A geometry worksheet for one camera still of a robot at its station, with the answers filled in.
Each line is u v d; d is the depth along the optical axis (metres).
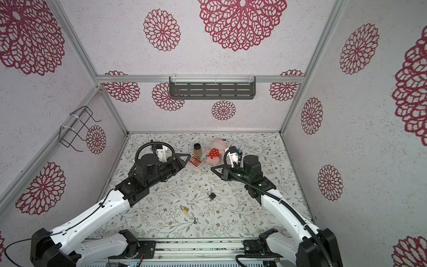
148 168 0.52
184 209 0.85
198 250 0.76
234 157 0.69
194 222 0.82
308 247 0.39
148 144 0.50
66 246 0.40
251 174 0.59
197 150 1.00
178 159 0.64
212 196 0.90
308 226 0.42
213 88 0.93
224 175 0.65
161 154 0.65
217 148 1.03
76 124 0.78
